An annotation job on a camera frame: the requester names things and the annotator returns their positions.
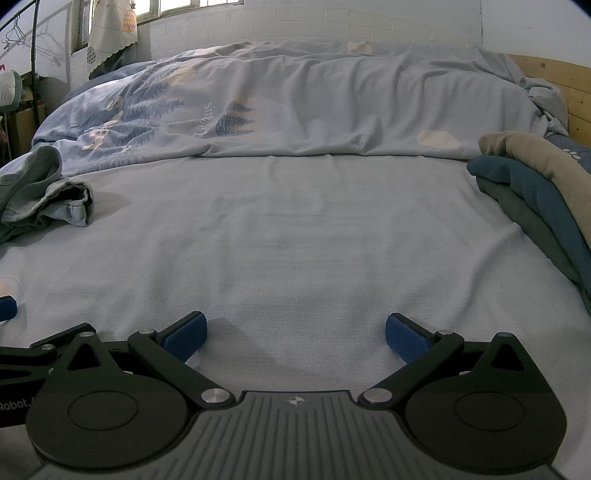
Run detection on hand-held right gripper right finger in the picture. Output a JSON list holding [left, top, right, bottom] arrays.
[[358, 313, 539, 409]]

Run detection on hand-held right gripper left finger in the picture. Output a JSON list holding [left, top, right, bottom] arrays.
[[52, 311, 236, 409]]

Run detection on light blue pants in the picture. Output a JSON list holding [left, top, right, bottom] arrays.
[[0, 145, 95, 245]]

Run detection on black metal clothes rack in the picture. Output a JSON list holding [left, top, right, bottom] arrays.
[[0, 0, 51, 134]]

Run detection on pale blue bed sheet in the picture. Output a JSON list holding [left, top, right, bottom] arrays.
[[0, 152, 591, 480]]

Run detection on grey-green folded garment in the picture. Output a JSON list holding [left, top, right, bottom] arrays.
[[475, 178, 591, 301]]

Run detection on cardboard box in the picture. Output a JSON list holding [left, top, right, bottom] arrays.
[[7, 106, 49, 162]]

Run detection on teal folded garment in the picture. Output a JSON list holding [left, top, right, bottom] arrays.
[[466, 154, 591, 319]]

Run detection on green quilted cloth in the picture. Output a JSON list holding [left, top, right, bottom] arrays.
[[0, 69, 24, 114]]

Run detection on beige folded garment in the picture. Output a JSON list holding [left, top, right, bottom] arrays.
[[478, 130, 591, 206]]

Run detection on light blue printed duvet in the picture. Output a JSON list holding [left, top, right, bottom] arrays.
[[32, 39, 568, 176]]

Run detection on dark blue dotted pillow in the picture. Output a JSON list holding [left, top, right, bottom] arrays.
[[545, 131, 591, 174]]

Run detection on pineapple print curtain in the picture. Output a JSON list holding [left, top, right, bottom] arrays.
[[85, 0, 139, 79]]

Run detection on wooden headboard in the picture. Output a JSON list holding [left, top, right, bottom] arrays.
[[505, 53, 591, 148]]

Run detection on window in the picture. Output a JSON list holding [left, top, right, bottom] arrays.
[[69, 0, 245, 51]]

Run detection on wire clothes hanger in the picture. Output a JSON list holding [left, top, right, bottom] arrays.
[[0, 11, 28, 51]]

